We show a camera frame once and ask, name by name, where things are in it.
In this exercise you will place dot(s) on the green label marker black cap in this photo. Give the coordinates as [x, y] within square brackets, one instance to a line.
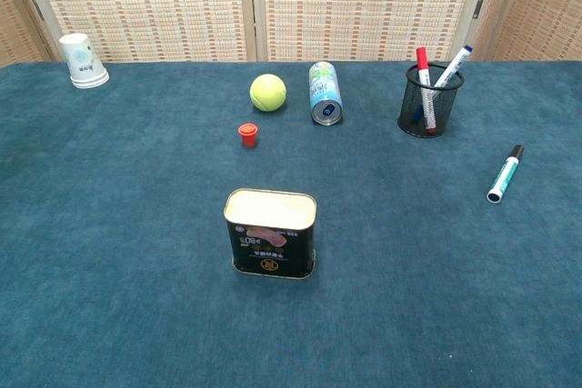
[504, 176]

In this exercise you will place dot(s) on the black cup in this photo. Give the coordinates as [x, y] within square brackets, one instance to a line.
[416, 102]

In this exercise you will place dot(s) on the black screen hinge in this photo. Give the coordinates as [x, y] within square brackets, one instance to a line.
[478, 6]
[38, 10]

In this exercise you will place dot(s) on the red marker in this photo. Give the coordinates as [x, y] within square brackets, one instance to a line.
[423, 71]

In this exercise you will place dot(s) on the light blue drink can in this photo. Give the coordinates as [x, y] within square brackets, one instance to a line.
[324, 88]

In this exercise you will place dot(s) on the white soap bar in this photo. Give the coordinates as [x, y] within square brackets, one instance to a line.
[270, 242]

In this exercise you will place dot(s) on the blue marker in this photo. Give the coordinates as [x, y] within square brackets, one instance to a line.
[456, 63]

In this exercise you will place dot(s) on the woven folding screen panel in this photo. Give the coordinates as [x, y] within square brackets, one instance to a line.
[541, 6]
[145, 2]
[364, 2]
[13, 24]

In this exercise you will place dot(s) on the white paper cup stack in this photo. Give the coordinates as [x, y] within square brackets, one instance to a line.
[84, 63]

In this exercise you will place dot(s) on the small red bottle cap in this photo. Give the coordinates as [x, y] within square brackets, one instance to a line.
[248, 133]

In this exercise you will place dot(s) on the yellow tennis ball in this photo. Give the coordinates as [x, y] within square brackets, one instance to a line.
[267, 92]

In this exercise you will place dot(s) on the blue table cloth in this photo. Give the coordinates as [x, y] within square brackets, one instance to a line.
[136, 224]

